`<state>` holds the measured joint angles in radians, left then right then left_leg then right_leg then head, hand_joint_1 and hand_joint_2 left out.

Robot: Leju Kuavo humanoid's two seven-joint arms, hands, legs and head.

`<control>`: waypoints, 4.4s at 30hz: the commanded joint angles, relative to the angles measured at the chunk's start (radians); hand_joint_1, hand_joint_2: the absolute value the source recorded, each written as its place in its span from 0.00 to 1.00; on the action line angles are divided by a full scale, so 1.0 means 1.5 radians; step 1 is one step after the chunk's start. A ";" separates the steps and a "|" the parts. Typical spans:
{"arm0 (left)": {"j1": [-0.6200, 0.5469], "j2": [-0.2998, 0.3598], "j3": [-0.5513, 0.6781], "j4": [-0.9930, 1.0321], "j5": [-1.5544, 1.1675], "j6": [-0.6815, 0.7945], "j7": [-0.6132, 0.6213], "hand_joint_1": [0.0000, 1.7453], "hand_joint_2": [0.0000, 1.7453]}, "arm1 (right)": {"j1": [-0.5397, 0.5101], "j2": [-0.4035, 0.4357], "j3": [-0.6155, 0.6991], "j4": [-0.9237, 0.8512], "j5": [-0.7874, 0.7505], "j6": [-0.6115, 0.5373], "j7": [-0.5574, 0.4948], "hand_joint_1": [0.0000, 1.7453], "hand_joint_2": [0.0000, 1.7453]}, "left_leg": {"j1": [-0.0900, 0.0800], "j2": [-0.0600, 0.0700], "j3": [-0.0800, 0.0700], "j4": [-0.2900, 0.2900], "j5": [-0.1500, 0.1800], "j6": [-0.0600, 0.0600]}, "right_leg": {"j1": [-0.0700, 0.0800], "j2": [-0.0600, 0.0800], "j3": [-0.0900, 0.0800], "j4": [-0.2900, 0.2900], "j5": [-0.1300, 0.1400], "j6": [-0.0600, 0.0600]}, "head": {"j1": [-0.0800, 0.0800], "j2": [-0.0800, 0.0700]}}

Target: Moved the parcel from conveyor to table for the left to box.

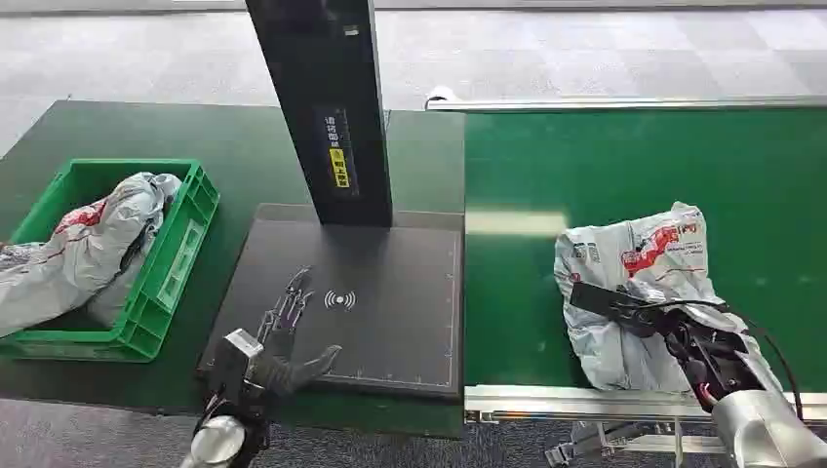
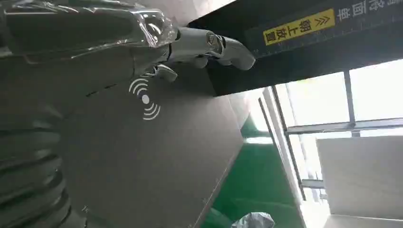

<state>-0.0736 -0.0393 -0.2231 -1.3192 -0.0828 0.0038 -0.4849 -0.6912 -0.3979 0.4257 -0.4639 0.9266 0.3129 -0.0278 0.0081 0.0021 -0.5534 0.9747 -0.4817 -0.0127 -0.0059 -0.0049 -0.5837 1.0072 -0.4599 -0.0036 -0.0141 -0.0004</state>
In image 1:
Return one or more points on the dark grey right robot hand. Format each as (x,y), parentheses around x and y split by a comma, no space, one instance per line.
(707,365)

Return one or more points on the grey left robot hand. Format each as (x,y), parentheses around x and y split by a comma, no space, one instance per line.
(279,362)

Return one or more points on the grey parcel bag red print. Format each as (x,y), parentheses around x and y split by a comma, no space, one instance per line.
(636,258)

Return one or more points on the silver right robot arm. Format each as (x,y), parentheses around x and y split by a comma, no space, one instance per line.
(769,433)

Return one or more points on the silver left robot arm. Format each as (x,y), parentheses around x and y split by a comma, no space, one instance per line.
(216,442)

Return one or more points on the green plastic crate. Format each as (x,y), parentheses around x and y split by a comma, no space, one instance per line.
(171,271)

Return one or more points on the small grey parcel bag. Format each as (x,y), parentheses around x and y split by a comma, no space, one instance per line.
(119,294)

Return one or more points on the green conveyor belt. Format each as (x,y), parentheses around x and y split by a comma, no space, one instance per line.
(620,161)

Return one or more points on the large grey parcel bag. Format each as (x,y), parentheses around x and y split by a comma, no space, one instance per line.
(84,252)

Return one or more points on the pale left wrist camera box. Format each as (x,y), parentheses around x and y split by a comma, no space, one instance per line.
(238,358)

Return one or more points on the black scanner base plate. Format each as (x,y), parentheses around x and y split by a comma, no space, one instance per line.
(387,329)

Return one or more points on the metal conveyor frame bracket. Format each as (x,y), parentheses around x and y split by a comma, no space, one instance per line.
(620,444)

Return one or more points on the wide aluminium conveyor rail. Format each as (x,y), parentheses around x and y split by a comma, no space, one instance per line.
(568,404)

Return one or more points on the black scanner post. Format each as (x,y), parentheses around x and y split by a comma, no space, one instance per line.
(323,103)

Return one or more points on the thin aluminium conveyor rail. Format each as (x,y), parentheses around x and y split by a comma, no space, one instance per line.
(614,103)

